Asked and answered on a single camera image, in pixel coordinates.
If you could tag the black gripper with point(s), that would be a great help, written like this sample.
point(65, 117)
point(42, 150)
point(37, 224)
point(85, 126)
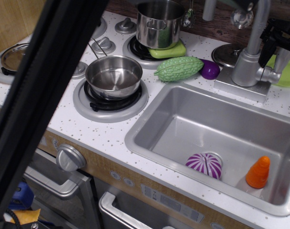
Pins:
point(276, 34)

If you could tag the blue object on floor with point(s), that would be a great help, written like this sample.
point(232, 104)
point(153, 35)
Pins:
point(22, 198)

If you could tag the tall steel pot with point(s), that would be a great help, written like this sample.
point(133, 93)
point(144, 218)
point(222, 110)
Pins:
point(158, 23)

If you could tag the silver stove knob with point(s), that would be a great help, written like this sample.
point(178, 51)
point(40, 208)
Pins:
point(126, 26)
point(100, 29)
point(80, 71)
point(103, 46)

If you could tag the green bitter melon toy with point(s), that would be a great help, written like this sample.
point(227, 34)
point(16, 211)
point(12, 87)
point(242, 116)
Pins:
point(178, 68)

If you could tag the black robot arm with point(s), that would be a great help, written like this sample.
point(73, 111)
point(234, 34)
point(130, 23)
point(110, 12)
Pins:
point(41, 97)

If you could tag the steel pot lid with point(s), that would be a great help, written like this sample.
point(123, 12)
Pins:
point(227, 55)

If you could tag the purple white striped toy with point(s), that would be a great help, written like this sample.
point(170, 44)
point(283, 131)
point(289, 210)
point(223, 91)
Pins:
point(206, 163)

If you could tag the stove burner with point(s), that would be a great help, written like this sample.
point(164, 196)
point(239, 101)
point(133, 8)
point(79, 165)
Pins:
point(135, 50)
point(95, 108)
point(10, 61)

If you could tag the front stove burner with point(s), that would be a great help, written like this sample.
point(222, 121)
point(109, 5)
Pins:
point(95, 108)

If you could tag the hanging steel ladle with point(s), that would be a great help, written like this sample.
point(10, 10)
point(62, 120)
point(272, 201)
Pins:
point(243, 15)

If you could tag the silver dishwasher door handle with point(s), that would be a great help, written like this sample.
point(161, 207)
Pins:
point(107, 208)

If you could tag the small steel saucepan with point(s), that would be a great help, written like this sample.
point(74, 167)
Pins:
point(114, 77)

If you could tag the silver toy faucet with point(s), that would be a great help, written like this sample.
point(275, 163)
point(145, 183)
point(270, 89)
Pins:
point(248, 79)

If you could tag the silver stove knob middle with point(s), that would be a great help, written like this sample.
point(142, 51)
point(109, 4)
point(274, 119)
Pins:
point(103, 46)

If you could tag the silver oven front knob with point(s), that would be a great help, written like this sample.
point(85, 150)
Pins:
point(69, 159)

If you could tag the silver stove knob lower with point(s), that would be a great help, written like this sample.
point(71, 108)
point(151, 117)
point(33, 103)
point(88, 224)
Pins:
point(80, 71)

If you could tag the silver oven door handle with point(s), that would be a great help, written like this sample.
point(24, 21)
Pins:
point(64, 185)

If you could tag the lime green plate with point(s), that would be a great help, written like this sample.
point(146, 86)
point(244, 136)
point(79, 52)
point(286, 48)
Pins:
point(284, 80)

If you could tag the hanging steel spoon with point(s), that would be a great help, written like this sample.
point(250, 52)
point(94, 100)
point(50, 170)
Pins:
point(189, 16)

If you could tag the orange carrot toy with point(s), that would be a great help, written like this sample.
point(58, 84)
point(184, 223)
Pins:
point(258, 174)

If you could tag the silver stove knob far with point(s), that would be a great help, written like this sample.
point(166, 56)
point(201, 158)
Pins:
point(100, 29)

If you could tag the purple eggplant toy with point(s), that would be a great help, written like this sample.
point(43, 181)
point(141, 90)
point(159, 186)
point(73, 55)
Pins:
point(210, 70)

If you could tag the left stove burner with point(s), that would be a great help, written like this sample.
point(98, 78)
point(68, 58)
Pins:
point(10, 61)

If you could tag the silver stove knob top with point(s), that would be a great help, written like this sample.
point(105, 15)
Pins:
point(126, 26)

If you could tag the yellow cloth on floor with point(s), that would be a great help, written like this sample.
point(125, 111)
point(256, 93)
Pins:
point(27, 216)

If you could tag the back stove burner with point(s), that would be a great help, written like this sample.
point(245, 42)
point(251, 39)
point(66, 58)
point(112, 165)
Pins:
point(135, 50)

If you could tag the silver faucet lever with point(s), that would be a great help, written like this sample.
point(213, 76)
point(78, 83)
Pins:
point(282, 59)

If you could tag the grey toy sink basin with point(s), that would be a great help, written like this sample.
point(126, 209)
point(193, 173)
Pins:
point(183, 120)

